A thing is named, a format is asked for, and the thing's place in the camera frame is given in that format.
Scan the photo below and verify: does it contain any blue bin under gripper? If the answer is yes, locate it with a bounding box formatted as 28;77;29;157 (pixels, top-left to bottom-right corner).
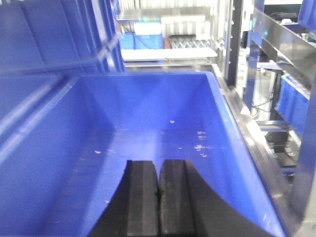
0;72;285;237

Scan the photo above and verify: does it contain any steel flow rack frame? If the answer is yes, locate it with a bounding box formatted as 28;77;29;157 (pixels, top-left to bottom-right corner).
118;0;316;237

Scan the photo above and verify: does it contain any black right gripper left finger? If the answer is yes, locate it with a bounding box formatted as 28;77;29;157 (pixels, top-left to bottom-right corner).
90;160;159;237

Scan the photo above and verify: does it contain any stacked blue bins left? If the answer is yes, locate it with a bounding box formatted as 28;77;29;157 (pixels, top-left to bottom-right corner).
0;0;125;76

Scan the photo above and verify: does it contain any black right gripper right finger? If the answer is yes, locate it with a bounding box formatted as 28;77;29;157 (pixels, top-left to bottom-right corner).
159;159;268;237

